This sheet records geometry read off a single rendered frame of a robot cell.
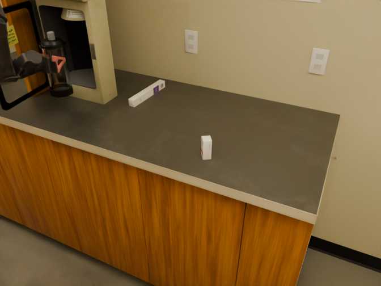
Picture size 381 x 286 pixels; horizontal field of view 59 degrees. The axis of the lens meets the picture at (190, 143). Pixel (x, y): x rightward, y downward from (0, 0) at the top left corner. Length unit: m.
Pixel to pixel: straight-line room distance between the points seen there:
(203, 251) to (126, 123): 0.64
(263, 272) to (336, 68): 0.92
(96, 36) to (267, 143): 0.86
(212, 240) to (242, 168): 0.34
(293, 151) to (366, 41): 0.56
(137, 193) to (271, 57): 0.88
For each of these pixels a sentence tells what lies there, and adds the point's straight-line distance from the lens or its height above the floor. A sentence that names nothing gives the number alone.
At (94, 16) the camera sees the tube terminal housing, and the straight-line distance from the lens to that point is 1.58.
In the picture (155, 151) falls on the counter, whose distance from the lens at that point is 1.33.
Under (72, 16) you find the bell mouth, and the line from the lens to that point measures 1.65.
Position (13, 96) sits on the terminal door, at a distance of 1.70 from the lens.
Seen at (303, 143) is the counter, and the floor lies 0.94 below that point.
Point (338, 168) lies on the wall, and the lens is 1.91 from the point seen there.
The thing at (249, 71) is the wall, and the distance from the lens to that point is 1.75.
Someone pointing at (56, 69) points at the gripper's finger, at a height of 1.18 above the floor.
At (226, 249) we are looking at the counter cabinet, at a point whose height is 0.59.
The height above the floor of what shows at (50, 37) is 1.28.
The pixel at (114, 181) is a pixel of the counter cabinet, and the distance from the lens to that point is 1.50.
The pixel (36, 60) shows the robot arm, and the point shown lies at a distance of 1.42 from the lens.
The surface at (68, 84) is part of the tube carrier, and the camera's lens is 1.61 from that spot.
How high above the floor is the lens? 1.71
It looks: 34 degrees down
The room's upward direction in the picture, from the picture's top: straight up
